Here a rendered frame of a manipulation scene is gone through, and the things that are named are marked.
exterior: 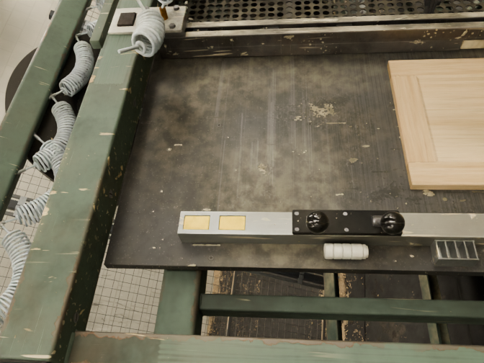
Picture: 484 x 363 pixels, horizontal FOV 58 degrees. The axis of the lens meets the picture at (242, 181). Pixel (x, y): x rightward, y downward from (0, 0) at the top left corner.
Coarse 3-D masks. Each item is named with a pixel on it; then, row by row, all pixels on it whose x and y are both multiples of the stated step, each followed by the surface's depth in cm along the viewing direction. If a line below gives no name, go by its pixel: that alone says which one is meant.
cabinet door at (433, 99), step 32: (416, 64) 107; (448, 64) 106; (480, 64) 105; (416, 96) 101; (448, 96) 101; (480, 96) 100; (416, 128) 96; (448, 128) 96; (480, 128) 95; (416, 160) 91; (448, 160) 91; (480, 160) 90
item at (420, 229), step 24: (216, 216) 85; (264, 216) 85; (288, 216) 84; (408, 216) 82; (432, 216) 82; (456, 216) 81; (480, 216) 81; (192, 240) 86; (216, 240) 85; (240, 240) 85; (264, 240) 84; (288, 240) 84; (312, 240) 83; (336, 240) 83; (360, 240) 82; (384, 240) 81; (408, 240) 81; (432, 240) 80; (456, 240) 80; (480, 240) 79
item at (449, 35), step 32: (160, 0) 106; (128, 32) 110; (192, 32) 113; (224, 32) 112; (256, 32) 111; (288, 32) 110; (320, 32) 109; (352, 32) 108; (384, 32) 108; (416, 32) 107; (448, 32) 107; (480, 32) 106
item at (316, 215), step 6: (306, 216) 82; (312, 216) 70; (318, 216) 70; (324, 216) 70; (306, 222) 71; (312, 222) 70; (318, 222) 70; (324, 222) 70; (312, 228) 70; (318, 228) 70; (324, 228) 70
